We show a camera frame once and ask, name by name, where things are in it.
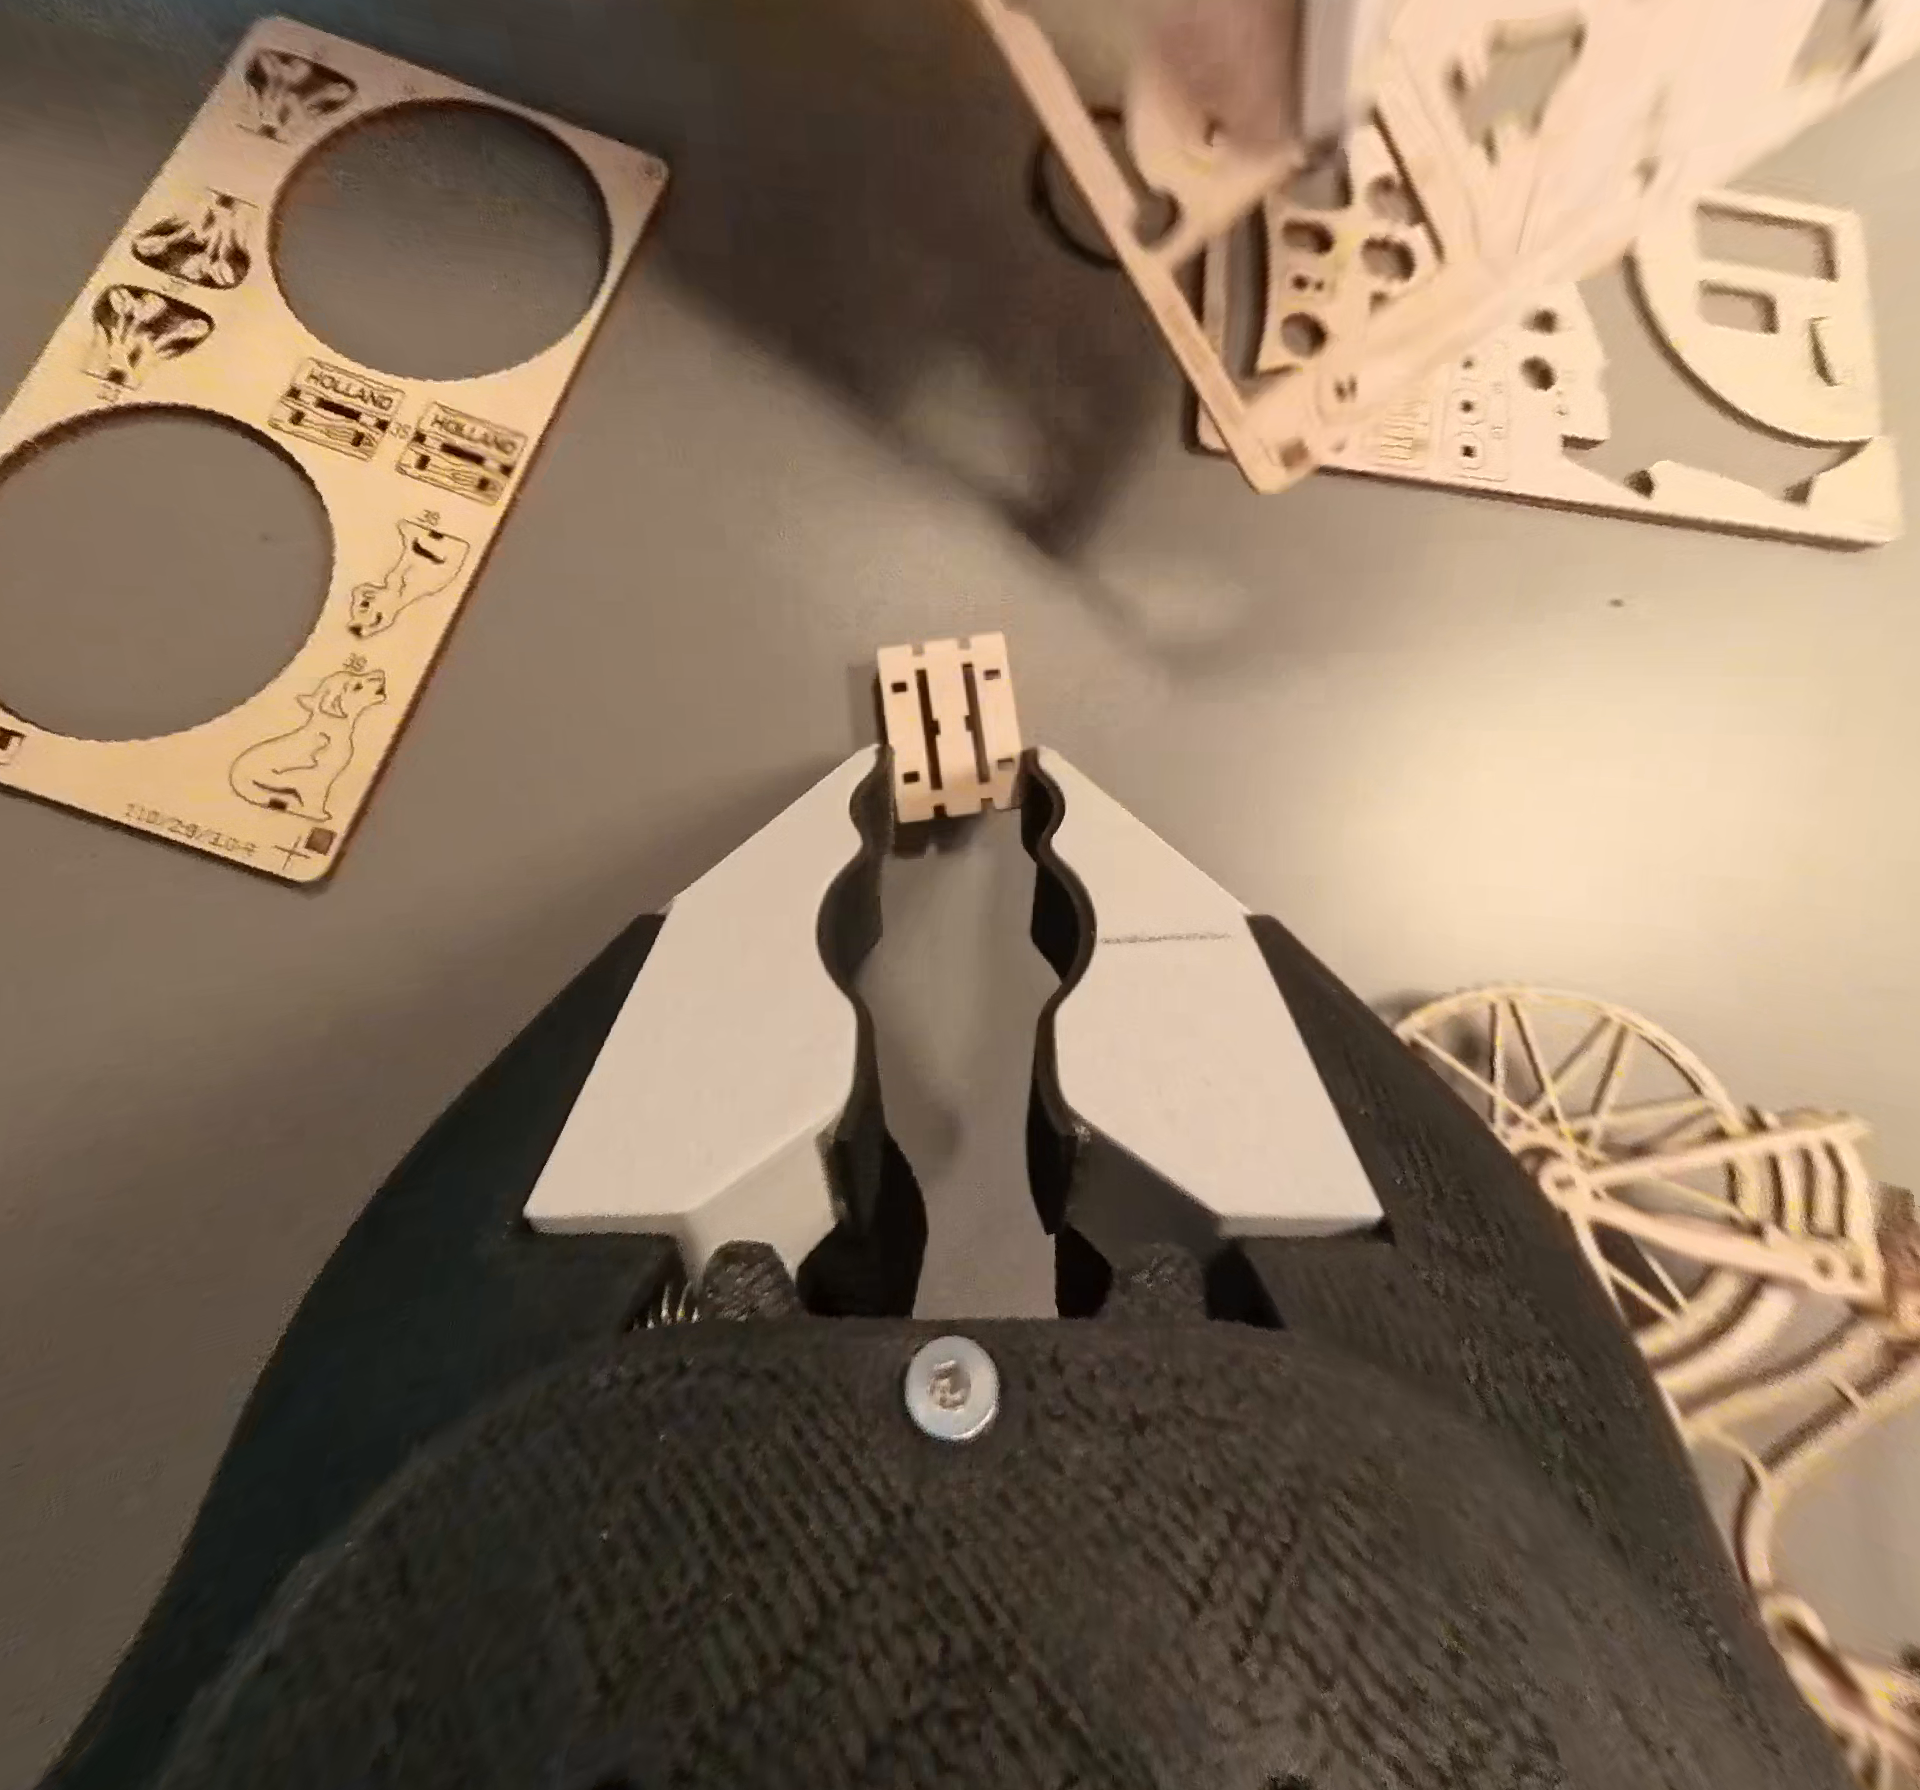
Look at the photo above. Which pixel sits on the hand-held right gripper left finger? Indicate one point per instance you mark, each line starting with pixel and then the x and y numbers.
pixel 707 1071

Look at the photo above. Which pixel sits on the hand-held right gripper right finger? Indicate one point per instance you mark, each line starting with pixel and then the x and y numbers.
pixel 1201 1071

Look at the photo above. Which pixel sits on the small slatted wooden crate part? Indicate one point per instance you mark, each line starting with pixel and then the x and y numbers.
pixel 947 733

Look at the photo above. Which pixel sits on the wooden bicycle model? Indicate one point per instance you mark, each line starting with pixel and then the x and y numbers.
pixel 1694 1190

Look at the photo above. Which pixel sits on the black rubber band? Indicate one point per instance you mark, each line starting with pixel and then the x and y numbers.
pixel 1067 210

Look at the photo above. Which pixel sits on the wooden sheet with rounded cutouts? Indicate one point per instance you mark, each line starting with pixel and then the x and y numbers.
pixel 1727 464

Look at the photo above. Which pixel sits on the wooden sheet with round holes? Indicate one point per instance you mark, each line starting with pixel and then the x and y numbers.
pixel 224 365

